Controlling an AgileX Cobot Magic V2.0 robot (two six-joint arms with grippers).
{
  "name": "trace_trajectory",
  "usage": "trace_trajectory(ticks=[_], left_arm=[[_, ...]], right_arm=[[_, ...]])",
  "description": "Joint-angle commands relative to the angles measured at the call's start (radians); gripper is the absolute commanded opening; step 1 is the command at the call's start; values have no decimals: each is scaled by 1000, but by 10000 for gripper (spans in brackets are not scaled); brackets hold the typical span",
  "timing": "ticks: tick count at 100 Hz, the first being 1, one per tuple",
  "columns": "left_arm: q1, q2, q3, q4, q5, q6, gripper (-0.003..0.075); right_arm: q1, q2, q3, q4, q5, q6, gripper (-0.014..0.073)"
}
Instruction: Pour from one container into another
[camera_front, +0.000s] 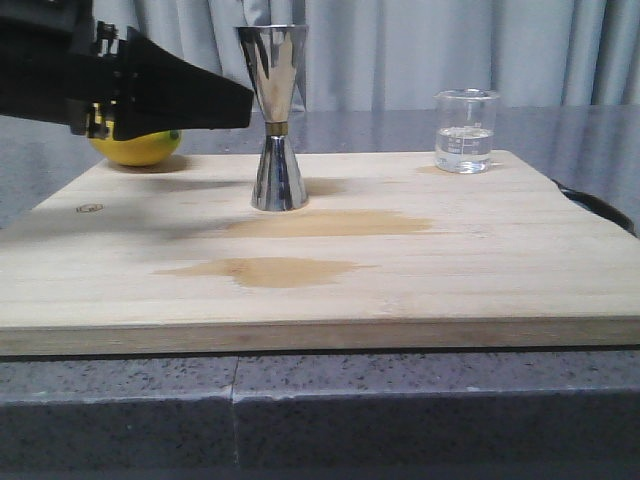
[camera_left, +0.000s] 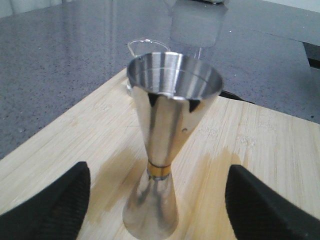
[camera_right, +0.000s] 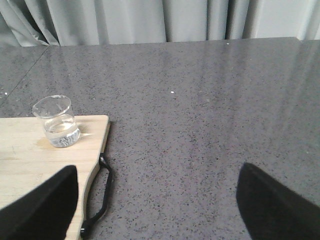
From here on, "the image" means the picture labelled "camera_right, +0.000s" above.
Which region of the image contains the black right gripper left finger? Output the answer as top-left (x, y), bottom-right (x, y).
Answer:
top-left (0, 165), bottom-right (79, 240)

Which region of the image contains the wooden cutting board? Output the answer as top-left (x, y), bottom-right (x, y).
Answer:
top-left (0, 115), bottom-right (110, 240)

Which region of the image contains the small glass beaker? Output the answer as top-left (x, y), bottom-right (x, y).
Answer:
top-left (32, 95), bottom-right (80, 148)

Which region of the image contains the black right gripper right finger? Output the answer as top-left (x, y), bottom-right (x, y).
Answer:
top-left (236, 162), bottom-right (320, 240)

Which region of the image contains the grey curtain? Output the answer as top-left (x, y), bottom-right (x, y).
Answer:
top-left (0, 0), bottom-right (320, 48)

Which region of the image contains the black board handle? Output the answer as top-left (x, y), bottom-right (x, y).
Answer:
top-left (80, 153), bottom-right (113, 240)

